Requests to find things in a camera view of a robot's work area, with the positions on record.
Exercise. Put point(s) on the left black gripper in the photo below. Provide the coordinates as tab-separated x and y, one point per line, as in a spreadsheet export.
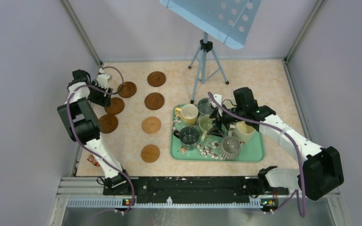
103	100

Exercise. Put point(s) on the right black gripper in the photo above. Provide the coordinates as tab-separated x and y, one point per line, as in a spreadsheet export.
222	119

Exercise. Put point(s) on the dark grey mug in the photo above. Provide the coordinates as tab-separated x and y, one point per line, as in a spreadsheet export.
188	136

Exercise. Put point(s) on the green floral serving tray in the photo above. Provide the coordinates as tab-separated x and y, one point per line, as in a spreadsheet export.
209	149

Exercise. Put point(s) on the yellow mug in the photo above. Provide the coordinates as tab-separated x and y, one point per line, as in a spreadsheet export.
188	113

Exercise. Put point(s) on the dark brown wooden coaster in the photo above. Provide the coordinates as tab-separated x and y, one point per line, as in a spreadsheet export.
156	79
154	101
127	90

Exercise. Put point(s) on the light woven rattan coaster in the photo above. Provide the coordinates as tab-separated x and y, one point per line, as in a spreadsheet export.
150	153
151	125

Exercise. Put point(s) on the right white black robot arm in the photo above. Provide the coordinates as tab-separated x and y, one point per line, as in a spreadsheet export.
319	168

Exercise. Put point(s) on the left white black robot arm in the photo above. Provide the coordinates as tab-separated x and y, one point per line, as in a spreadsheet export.
84	127

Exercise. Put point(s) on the light green mug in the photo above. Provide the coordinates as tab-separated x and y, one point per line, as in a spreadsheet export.
205	124

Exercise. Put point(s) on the grey striped mug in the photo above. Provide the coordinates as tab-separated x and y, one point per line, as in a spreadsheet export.
230	147

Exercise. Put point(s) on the grey ribbed mug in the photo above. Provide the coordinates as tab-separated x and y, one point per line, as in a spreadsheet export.
204	106

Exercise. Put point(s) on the cream mug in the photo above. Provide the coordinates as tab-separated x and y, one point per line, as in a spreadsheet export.
241	131

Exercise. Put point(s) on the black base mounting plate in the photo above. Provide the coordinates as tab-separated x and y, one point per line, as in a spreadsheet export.
190	190

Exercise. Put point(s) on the red owl sticker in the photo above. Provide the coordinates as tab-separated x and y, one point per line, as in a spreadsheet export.
93	161

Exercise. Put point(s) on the blue tripod stand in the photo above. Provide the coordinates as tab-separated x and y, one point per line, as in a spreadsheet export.
200	55

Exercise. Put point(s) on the blue perforated panel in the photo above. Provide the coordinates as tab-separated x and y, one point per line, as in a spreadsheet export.
228	21

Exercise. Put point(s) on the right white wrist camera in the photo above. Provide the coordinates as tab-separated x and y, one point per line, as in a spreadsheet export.
215	101

